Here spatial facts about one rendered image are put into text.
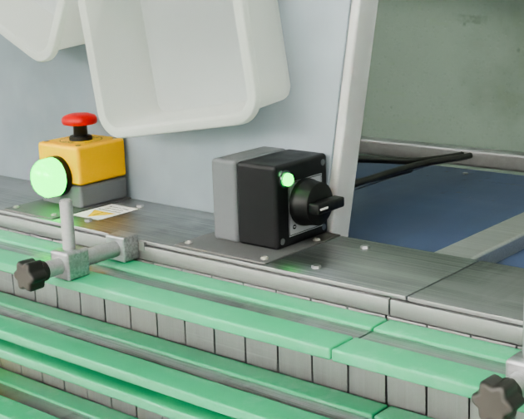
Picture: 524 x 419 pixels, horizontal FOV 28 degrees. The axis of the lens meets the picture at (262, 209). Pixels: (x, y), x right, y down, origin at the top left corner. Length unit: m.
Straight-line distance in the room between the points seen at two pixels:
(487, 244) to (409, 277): 0.14
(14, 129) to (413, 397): 0.70
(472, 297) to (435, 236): 0.25
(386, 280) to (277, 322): 0.10
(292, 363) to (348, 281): 0.10
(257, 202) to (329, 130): 0.10
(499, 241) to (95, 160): 0.45
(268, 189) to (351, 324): 0.18
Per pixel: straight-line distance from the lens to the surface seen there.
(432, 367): 0.75
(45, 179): 1.16
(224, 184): 0.99
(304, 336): 0.80
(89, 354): 1.00
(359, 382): 0.89
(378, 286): 0.86
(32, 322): 1.11
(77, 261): 0.97
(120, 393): 0.97
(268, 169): 0.95
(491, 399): 0.66
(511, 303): 0.83
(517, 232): 1.05
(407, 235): 1.09
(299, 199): 0.96
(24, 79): 1.33
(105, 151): 1.18
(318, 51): 1.00
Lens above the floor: 1.55
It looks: 48 degrees down
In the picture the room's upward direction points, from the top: 108 degrees counter-clockwise
